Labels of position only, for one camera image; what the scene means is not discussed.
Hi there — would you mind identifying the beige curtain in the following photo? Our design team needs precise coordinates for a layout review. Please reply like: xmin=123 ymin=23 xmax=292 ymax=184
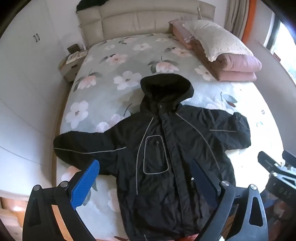
xmin=224 ymin=0 xmax=250 ymax=40

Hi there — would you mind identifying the white wardrobe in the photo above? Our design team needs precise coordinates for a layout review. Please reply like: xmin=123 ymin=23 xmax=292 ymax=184
xmin=0 ymin=0 xmax=71 ymax=197

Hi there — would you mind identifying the white dotted pillow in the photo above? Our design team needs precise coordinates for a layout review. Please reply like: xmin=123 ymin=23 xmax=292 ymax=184
xmin=183 ymin=20 xmax=254 ymax=62

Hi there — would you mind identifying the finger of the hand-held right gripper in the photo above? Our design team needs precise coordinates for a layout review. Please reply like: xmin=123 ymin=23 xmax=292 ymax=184
xmin=258 ymin=151 xmax=282 ymax=173
xmin=283 ymin=150 xmax=296 ymax=163

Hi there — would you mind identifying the window with orange frame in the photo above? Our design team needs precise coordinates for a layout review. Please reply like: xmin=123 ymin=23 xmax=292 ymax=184
xmin=242 ymin=0 xmax=296 ymax=84

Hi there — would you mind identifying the stack of books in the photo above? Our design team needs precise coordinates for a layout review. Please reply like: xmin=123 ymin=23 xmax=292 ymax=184
xmin=66 ymin=51 xmax=89 ymax=65

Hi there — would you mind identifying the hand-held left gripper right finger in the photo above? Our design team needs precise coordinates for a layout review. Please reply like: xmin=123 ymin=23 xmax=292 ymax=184
xmin=188 ymin=160 xmax=269 ymax=241

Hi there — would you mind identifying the white nightstand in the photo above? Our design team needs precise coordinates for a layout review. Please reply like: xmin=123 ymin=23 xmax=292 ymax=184
xmin=58 ymin=49 xmax=89 ymax=82

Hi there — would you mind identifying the dark cloth on headboard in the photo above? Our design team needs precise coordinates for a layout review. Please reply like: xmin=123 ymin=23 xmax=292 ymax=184
xmin=76 ymin=0 xmax=109 ymax=11

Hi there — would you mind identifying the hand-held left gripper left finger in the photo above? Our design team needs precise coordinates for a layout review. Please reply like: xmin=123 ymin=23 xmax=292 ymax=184
xmin=22 ymin=159 xmax=100 ymax=241

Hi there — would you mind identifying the pink folded quilt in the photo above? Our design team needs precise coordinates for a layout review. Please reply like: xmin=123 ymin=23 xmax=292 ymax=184
xmin=168 ymin=20 xmax=262 ymax=81

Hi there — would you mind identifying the beige padded headboard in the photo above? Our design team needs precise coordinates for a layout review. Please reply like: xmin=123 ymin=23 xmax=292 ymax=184
xmin=77 ymin=0 xmax=215 ymax=48

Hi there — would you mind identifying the black hooded jacket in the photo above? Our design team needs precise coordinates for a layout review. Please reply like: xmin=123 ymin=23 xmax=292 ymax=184
xmin=53 ymin=74 xmax=252 ymax=241

